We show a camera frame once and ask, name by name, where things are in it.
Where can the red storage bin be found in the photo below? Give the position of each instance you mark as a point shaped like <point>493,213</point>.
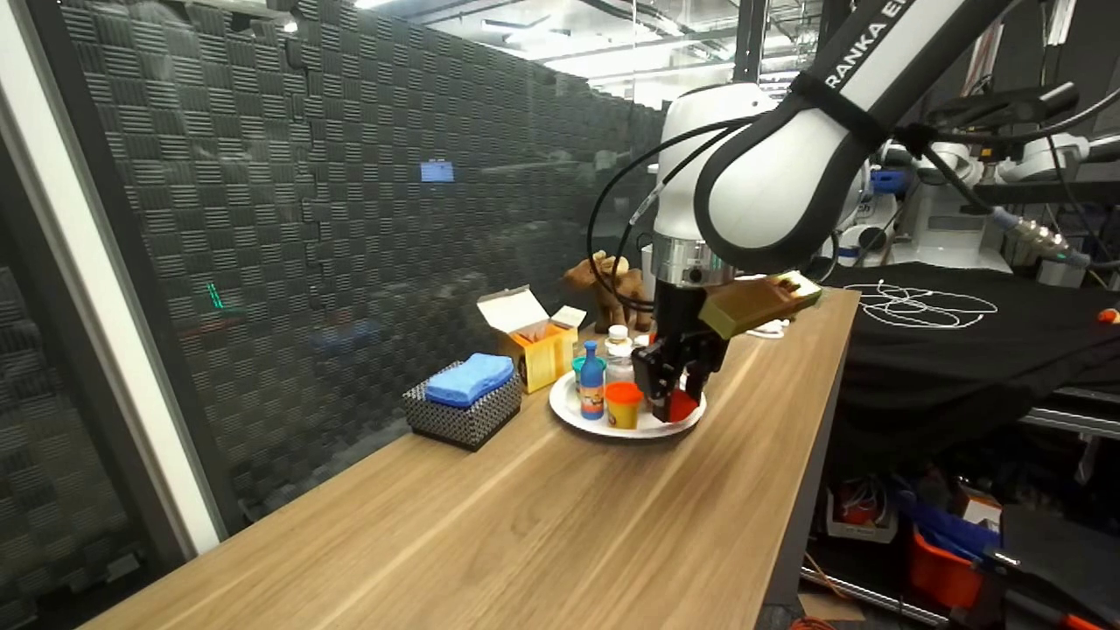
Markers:
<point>944,573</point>

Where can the grey woven basket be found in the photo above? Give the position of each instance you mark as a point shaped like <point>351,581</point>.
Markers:
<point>458,425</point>

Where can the yellow tub orange lid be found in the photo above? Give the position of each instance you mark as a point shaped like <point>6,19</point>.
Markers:
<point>623,407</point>

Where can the yellow open carton box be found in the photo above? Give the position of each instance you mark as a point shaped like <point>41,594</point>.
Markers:
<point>538,343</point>

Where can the white pill bottle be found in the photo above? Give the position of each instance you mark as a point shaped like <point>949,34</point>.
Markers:
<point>616,356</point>

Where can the small orange object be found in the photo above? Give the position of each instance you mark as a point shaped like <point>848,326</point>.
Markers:
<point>1108,318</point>

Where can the black cloth covered table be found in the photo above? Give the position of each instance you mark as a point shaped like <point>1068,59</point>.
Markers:
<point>991,356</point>

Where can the blue sponge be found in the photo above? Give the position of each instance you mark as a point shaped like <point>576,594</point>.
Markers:
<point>469,379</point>

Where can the blue bottle colourful label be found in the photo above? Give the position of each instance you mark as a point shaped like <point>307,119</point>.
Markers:
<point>594,384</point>

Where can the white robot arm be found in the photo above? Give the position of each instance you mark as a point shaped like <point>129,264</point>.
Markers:
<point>770,161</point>

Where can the small blue wall sign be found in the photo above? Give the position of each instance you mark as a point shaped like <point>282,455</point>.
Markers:
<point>435,174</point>

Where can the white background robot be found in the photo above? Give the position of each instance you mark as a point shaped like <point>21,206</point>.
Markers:
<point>1033,160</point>

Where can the white paper plate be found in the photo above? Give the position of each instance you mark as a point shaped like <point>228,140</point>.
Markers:
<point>563,407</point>

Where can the brown plush moose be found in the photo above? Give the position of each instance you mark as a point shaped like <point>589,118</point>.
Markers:
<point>608,281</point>

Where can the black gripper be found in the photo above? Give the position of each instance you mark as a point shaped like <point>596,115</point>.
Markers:
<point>681,322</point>

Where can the orange toy tomato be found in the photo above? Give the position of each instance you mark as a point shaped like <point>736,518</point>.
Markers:
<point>683,403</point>

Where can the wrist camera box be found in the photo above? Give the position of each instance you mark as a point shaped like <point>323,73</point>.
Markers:
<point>757,304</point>

